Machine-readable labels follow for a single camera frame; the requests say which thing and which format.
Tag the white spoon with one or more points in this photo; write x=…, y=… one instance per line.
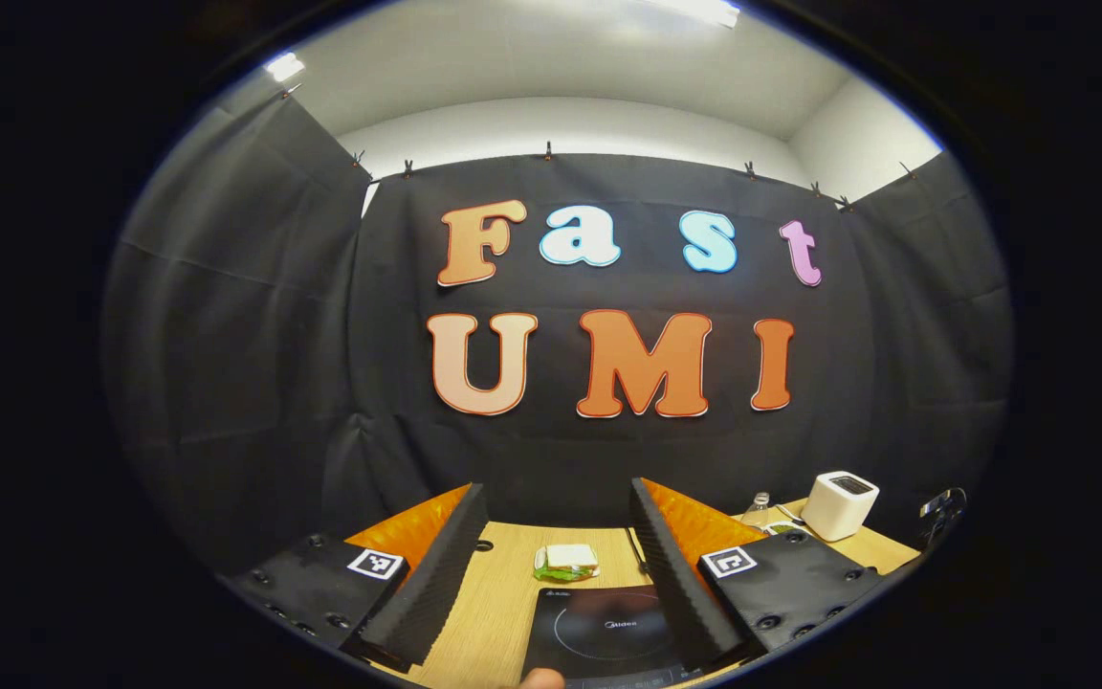
x=788, y=513

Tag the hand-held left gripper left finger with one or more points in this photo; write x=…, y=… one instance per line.
x=436, y=584

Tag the clear plastic water bottle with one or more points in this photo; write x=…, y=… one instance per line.
x=757, y=514

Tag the small ceiling light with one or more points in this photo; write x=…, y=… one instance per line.
x=284, y=67

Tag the black induction cooktop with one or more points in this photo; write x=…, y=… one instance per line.
x=599, y=632

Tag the sandwich with lettuce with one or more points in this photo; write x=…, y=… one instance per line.
x=567, y=560

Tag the row of black cloth clips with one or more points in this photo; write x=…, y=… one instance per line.
x=548, y=153

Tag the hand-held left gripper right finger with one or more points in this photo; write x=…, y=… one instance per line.
x=675, y=584

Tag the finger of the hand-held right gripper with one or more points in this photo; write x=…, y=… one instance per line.
x=943, y=507

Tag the large ceiling light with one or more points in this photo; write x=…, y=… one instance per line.
x=699, y=10

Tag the black backdrop cloth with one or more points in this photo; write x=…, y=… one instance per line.
x=302, y=325

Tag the white toaster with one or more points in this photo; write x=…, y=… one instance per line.
x=838, y=507

